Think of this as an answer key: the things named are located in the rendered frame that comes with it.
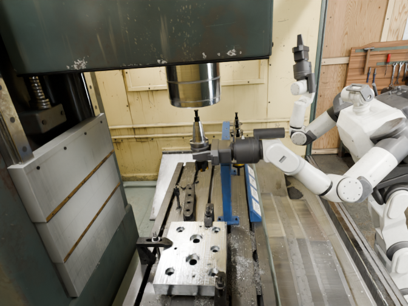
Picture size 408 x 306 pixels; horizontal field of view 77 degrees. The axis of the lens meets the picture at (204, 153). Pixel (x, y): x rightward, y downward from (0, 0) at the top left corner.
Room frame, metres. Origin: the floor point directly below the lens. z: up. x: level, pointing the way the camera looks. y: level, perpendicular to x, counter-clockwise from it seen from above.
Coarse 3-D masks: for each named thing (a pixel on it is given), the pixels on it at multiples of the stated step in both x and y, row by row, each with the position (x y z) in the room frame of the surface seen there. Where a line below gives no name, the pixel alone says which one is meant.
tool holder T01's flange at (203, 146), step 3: (207, 138) 0.78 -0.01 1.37; (204, 141) 0.76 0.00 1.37; (207, 141) 0.76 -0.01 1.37; (192, 144) 0.75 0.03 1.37; (195, 144) 0.74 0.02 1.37; (198, 144) 0.74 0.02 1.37; (201, 144) 0.74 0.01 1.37; (204, 144) 0.74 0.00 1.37; (207, 144) 0.75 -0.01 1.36; (192, 147) 0.76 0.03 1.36; (195, 147) 0.74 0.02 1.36; (198, 147) 0.74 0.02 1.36; (201, 147) 0.75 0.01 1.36; (204, 147) 0.75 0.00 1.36; (207, 147) 0.75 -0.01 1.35; (192, 150) 0.75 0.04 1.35; (195, 150) 0.74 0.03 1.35; (198, 150) 0.74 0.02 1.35; (201, 150) 0.74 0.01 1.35; (204, 150) 0.74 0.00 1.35
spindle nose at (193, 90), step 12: (168, 72) 0.73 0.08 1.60; (180, 72) 0.70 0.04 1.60; (192, 72) 0.69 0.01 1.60; (204, 72) 0.70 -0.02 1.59; (216, 72) 0.72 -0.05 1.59; (168, 84) 0.74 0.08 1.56; (180, 84) 0.70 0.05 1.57; (192, 84) 0.69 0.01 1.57; (204, 84) 0.70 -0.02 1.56; (216, 84) 0.72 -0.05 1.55; (168, 96) 0.75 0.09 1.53; (180, 96) 0.70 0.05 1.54; (192, 96) 0.69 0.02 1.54; (204, 96) 0.70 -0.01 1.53; (216, 96) 0.72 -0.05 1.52
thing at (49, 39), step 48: (0, 0) 0.70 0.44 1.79; (48, 0) 0.69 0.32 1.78; (96, 0) 0.67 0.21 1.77; (144, 0) 0.66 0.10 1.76; (192, 0) 0.64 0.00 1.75; (240, 0) 0.63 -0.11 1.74; (48, 48) 0.69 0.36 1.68; (96, 48) 0.67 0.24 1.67; (144, 48) 0.66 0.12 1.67; (192, 48) 0.65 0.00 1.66; (240, 48) 0.63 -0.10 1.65
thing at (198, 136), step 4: (200, 120) 0.77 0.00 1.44; (196, 124) 0.76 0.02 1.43; (200, 124) 0.76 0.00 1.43; (196, 128) 0.76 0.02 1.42; (200, 128) 0.76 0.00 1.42; (192, 132) 0.77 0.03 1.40; (196, 132) 0.76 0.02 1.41; (200, 132) 0.76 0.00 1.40; (192, 136) 0.77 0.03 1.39; (196, 136) 0.75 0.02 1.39; (200, 136) 0.75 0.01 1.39; (204, 136) 0.76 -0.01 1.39; (192, 140) 0.76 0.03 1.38; (196, 140) 0.75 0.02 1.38; (200, 140) 0.75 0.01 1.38; (204, 140) 0.76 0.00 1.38
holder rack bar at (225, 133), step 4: (224, 124) 1.32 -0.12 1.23; (228, 124) 1.31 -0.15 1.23; (224, 128) 1.26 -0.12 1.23; (228, 128) 1.25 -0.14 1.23; (224, 132) 1.20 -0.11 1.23; (228, 132) 1.19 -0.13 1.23; (224, 136) 1.15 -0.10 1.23; (228, 136) 1.15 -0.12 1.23; (220, 164) 0.91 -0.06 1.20; (224, 164) 0.91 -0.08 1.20; (228, 164) 0.91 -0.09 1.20
